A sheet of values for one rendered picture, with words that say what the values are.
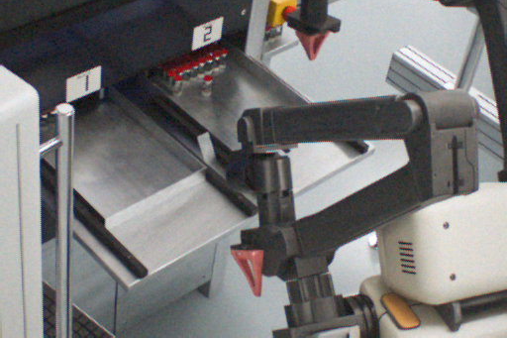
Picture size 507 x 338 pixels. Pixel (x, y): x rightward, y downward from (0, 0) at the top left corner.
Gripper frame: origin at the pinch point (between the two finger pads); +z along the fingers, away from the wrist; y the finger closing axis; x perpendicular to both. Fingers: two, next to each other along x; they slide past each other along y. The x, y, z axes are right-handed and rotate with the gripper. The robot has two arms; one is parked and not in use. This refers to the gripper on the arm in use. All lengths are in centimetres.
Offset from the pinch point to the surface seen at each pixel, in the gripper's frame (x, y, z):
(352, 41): -147, 112, 88
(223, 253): -11, 42, 84
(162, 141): 28.0, 17.2, 17.1
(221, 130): 14.4, 13.3, 18.4
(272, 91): -5.1, 16.8, 17.6
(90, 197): 51, 13, 19
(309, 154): 3.4, -3.4, 21.7
